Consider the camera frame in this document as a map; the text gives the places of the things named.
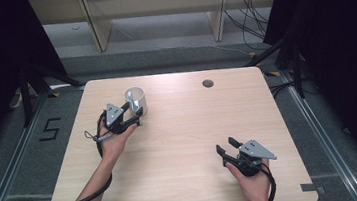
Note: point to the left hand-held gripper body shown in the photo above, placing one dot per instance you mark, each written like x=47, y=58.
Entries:
x=115, y=120

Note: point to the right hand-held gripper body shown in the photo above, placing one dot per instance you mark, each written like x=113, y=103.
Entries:
x=251, y=161

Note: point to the white cup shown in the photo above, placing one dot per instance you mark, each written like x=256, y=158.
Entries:
x=141, y=101

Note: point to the person's left hand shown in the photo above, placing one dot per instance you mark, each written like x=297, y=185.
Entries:
x=112, y=146

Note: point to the person's right hand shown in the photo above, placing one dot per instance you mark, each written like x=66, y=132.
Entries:
x=256, y=188

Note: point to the yellow black floor tape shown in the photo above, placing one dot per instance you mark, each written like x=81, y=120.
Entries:
x=272, y=74
x=54, y=94

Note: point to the black metal stand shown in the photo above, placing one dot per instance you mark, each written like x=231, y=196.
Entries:
x=26, y=96
x=297, y=68

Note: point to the light wooden shelf unit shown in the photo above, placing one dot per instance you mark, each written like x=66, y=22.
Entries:
x=156, y=2

